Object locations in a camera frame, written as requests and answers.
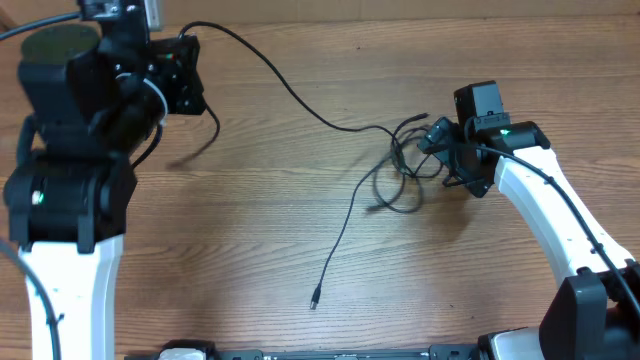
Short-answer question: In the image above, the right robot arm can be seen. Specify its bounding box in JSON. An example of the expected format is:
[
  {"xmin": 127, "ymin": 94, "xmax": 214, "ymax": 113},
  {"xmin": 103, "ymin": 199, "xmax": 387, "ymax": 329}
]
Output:
[{"xmin": 418, "ymin": 81, "xmax": 639, "ymax": 359}]

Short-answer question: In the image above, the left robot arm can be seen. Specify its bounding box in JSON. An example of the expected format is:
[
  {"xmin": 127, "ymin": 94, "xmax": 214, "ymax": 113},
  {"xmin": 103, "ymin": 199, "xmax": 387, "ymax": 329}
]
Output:
[{"xmin": 3, "ymin": 0, "xmax": 206, "ymax": 359}]

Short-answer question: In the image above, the black usb cable bundle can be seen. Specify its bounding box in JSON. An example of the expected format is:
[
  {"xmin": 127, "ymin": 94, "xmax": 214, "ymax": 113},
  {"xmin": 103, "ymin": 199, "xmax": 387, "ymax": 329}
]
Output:
[{"xmin": 309, "ymin": 112, "xmax": 446, "ymax": 311}]

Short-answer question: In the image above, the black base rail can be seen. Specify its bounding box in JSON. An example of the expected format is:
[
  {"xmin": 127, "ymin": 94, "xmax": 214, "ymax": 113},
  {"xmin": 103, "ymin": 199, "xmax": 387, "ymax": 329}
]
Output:
[{"xmin": 124, "ymin": 339, "xmax": 489, "ymax": 360}]

